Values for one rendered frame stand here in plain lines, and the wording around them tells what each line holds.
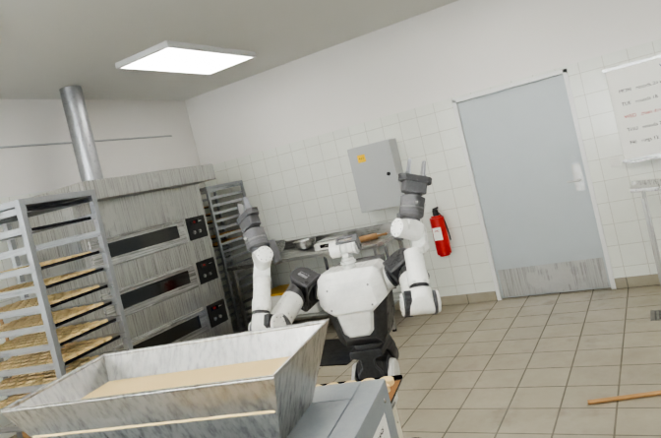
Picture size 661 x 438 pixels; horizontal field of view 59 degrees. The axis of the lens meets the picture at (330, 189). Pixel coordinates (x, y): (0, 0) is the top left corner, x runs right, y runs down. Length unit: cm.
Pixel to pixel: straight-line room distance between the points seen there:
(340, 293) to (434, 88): 409
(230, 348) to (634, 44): 500
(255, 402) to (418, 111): 532
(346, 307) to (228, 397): 130
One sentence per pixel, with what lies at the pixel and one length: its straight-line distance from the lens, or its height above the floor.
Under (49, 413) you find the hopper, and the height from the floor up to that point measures 130.
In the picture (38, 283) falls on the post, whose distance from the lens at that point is 290.
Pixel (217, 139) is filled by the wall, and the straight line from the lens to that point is 747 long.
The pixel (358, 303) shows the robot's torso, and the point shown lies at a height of 111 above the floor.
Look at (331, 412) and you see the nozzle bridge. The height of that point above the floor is 118.
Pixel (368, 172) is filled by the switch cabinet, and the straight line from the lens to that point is 617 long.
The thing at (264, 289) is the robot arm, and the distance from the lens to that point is 220.
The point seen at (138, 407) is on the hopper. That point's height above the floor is 129.
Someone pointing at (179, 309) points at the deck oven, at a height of 73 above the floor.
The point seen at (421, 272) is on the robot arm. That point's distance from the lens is 199.
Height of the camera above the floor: 159
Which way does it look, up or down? 1 degrees down
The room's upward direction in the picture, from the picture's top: 13 degrees counter-clockwise
